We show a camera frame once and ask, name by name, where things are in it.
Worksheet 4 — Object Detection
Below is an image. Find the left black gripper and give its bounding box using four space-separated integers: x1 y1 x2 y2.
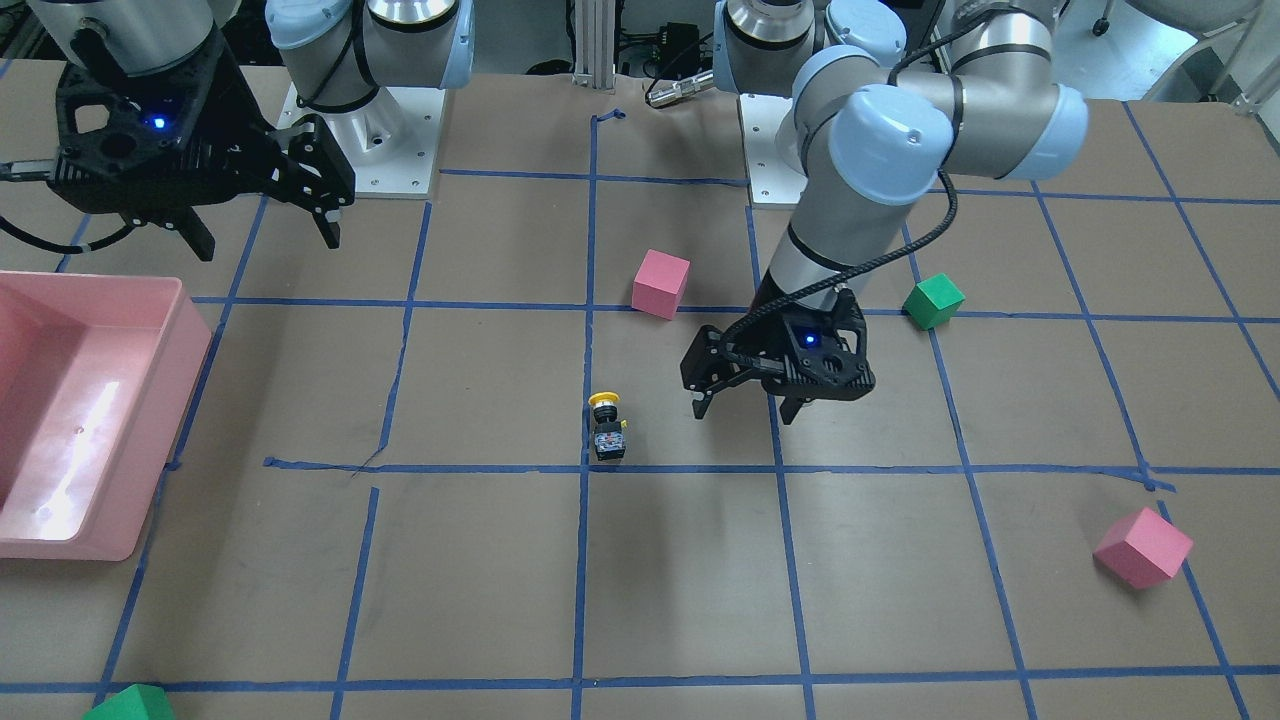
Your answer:
680 284 876 427

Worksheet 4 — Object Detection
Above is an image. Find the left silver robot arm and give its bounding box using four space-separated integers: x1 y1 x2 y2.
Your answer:
680 1 1088 423

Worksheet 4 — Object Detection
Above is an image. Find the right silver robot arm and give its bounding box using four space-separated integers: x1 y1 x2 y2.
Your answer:
3 1 475 263

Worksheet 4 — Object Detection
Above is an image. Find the green foam cube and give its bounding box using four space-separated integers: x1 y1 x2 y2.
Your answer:
901 273 966 331
82 684 177 720

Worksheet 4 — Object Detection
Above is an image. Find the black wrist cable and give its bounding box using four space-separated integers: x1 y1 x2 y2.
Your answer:
724 20 1041 375

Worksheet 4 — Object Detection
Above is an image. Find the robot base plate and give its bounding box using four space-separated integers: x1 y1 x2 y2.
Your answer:
323 76 448 200

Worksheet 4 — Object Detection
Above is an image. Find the pink cube near centre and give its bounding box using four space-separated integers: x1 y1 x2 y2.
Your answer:
630 249 691 320

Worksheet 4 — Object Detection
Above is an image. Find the pink foam cube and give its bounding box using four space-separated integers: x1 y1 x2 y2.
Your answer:
1093 507 1196 591

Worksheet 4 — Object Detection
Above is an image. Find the yellow push button switch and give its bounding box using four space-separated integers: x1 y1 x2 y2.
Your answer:
588 391 627 462

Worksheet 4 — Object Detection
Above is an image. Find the aluminium frame post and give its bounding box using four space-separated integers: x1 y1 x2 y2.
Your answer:
571 0 617 94

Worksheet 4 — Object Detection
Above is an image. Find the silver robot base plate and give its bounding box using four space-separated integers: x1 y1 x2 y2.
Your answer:
739 92 901 211

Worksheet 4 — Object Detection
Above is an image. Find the pink plastic bin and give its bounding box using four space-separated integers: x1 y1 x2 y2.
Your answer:
1 272 211 561

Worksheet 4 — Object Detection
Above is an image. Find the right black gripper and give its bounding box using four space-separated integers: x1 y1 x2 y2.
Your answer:
50 26 355 263

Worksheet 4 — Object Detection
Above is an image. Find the far green foam cube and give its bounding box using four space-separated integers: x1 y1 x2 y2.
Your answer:
82 684 177 720

